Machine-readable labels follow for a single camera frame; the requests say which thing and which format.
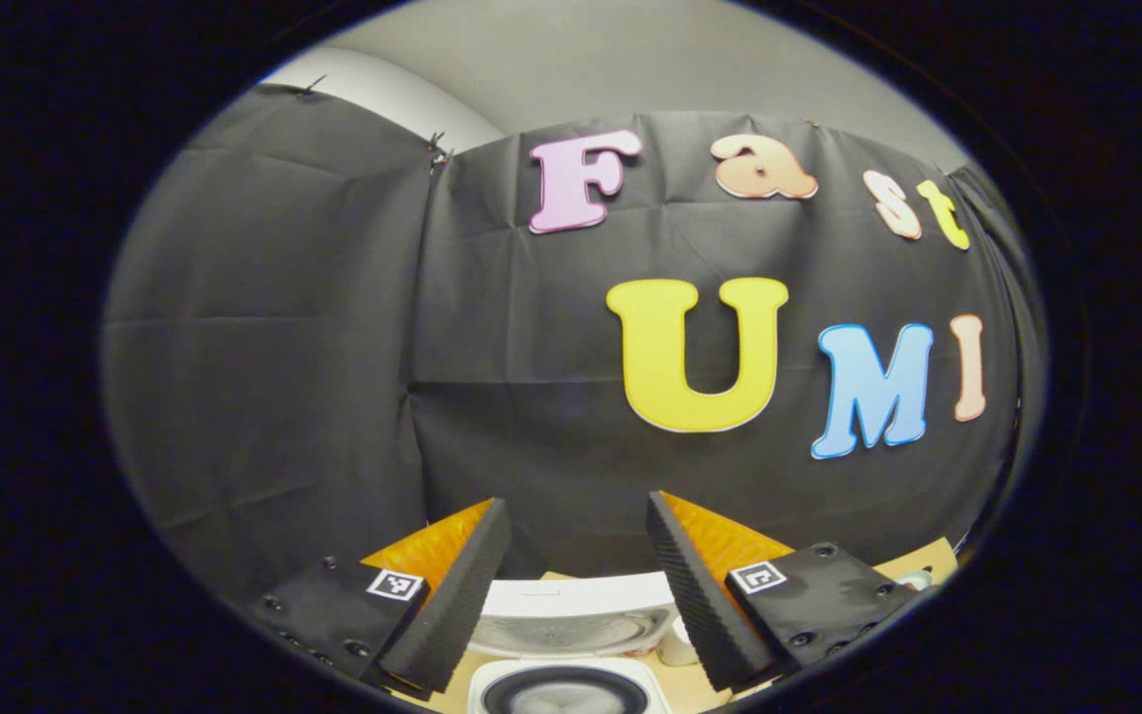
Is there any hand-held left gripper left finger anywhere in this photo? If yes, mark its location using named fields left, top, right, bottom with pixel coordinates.
left=249, top=496, right=513, bottom=695

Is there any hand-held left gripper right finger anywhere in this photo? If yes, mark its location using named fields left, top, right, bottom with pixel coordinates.
left=644, top=490, right=919, bottom=693

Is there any clear plastic water bottle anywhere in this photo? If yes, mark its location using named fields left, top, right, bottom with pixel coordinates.
left=658, top=617, right=699, bottom=667

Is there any black backdrop cloth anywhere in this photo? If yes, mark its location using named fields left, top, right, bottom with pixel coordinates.
left=100, top=84, right=1048, bottom=606

